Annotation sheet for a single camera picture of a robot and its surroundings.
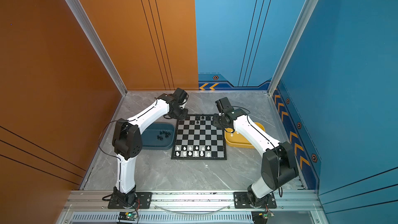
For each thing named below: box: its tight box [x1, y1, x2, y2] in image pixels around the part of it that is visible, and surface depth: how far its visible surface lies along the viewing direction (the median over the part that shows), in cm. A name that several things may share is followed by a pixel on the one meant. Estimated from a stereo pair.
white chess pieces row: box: [175, 145, 211, 158], surface depth 88 cm
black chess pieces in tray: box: [156, 130, 172, 141], surface depth 98 cm
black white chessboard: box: [171, 113, 227, 161], surface depth 93 cm
